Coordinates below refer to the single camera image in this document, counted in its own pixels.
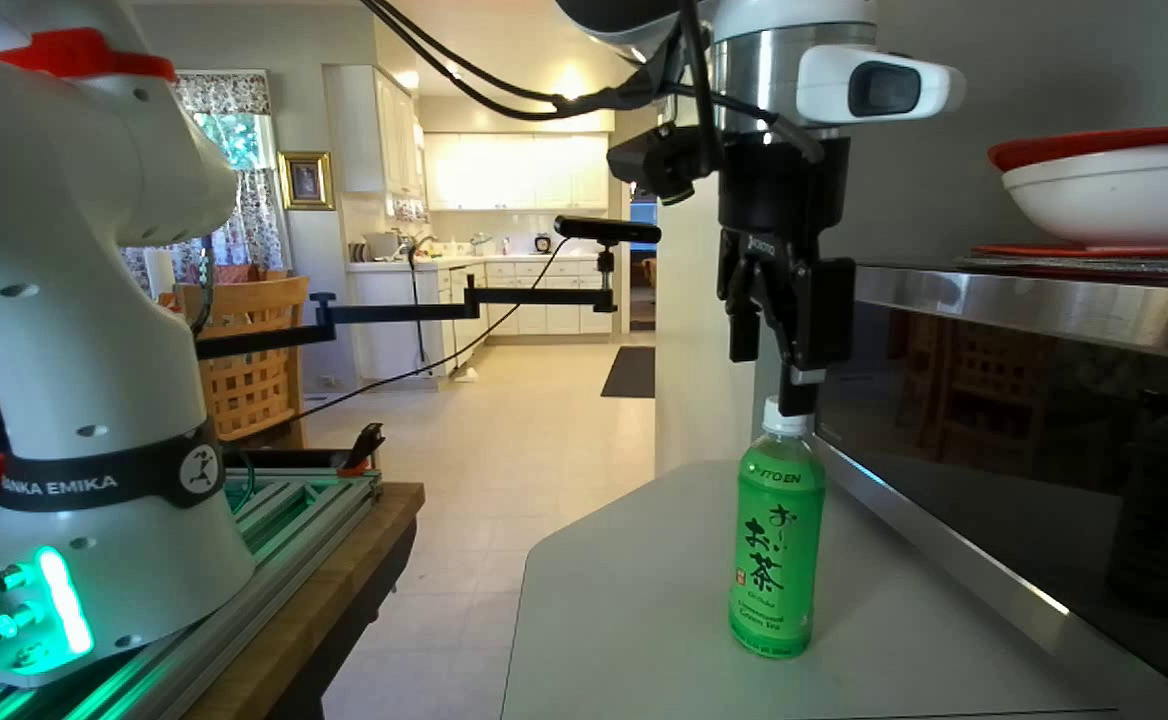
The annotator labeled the dark floor mat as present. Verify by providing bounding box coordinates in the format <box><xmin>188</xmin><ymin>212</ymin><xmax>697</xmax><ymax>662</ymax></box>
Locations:
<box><xmin>603</xmin><ymin>347</ymin><xmax>657</xmax><ymax>396</ymax></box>

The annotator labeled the framed picture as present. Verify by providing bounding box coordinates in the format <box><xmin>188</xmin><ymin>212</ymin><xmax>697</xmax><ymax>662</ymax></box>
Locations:
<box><xmin>280</xmin><ymin>151</ymin><xmax>330</xmax><ymax>207</ymax></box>

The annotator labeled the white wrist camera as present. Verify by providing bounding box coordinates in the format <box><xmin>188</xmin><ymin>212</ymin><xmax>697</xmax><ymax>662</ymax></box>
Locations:
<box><xmin>796</xmin><ymin>44</ymin><xmax>964</xmax><ymax>128</ymax></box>

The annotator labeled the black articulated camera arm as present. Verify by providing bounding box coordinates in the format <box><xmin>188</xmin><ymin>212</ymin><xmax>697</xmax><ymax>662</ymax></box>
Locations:
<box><xmin>195</xmin><ymin>279</ymin><xmax>614</xmax><ymax>359</ymax></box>

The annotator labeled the wooden table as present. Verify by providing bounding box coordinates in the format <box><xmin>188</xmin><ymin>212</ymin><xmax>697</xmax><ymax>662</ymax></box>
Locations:
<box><xmin>185</xmin><ymin>484</ymin><xmax>422</xmax><ymax>720</ymax></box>

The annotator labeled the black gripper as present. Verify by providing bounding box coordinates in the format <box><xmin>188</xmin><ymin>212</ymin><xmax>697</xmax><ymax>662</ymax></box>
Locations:
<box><xmin>715</xmin><ymin>135</ymin><xmax>854</xmax><ymax>417</ymax></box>

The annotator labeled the green tea bottle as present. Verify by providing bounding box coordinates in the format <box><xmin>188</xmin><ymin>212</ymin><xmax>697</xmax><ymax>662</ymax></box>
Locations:
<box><xmin>729</xmin><ymin>399</ymin><xmax>825</xmax><ymax>657</ymax></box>

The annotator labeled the white upper cabinet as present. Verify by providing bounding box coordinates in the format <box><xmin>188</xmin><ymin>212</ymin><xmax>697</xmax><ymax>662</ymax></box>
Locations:
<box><xmin>322</xmin><ymin>66</ymin><xmax>422</xmax><ymax>222</ymax></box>

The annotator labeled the black camera cable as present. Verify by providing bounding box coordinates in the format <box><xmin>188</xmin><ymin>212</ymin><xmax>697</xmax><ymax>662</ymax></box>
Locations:
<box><xmin>291</xmin><ymin>237</ymin><xmax>577</xmax><ymax>419</ymax></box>

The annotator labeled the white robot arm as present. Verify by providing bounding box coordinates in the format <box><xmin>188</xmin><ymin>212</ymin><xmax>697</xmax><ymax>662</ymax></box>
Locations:
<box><xmin>0</xmin><ymin>0</ymin><xmax>257</xmax><ymax>689</ymax></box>

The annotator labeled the black stereo camera bar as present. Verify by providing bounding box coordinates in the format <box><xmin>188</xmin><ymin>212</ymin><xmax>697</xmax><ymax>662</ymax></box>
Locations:
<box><xmin>557</xmin><ymin>217</ymin><xmax>663</xmax><ymax>245</ymax></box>

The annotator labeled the green aluminium rail base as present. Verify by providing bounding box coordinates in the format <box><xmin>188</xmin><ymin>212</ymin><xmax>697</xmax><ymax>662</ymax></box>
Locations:
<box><xmin>0</xmin><ymin>468</ymin><xmax>380</xmax><ymax>720</ymax></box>

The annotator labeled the flat red tray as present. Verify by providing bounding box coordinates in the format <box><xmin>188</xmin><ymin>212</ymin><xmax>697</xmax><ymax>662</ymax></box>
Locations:
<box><xmin>973</xmin><ymin>245</ymin><xmax>1168</xmax><ymax>259</ymax></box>

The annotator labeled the white bowl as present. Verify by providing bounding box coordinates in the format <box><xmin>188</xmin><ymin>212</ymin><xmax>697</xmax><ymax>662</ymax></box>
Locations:
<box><xmin>1001</xmin><ymin>143</ymin><xmax>1168</xmax><ymax>245</ymax></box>

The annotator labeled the red plate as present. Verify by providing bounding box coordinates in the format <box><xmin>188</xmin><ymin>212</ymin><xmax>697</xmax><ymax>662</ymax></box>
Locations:
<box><xmin>987</xmin><ymin>128</ymin><xmax>1168</xmax><ymax>172</ymax></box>

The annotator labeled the stainless steel microwave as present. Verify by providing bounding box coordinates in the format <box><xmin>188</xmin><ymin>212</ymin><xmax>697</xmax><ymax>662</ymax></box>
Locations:
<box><xmin>820</xmin><ymin>267</ymin><xmax>1168</xmax><ymax>720</ymax></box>

